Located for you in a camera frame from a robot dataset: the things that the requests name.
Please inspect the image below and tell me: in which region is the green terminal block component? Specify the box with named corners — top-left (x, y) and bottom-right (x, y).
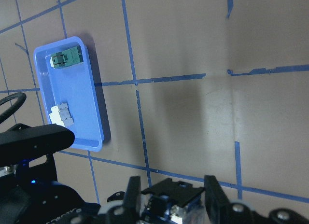
top-left (50, 46), bottom-right (84, 69)

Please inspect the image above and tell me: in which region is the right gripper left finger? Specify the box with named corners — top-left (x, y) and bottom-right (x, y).
top-left (123, 176), bottom-right (141, 216)

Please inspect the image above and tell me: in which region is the white electrical component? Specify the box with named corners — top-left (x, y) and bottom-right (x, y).
top-left (49, 103), bottom-right (74, 127)

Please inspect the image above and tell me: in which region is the blue plastic tray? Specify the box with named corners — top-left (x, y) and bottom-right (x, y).
top-left (33, 36), bottom-right (104, 152)

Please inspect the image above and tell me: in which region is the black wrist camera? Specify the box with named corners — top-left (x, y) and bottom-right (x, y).
top-left (0, 124), bottom-right (75, 167)

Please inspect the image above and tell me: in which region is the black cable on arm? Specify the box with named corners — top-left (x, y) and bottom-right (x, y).
top-left (0, 92), bottom-right (27, 125)

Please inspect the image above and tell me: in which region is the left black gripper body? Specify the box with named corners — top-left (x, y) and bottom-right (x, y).
top-left (0, 154), bottom-right (101, 224)

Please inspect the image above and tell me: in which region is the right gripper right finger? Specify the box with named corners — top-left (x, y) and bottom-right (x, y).
top-left (204, 175), bottom-right (229, 222)

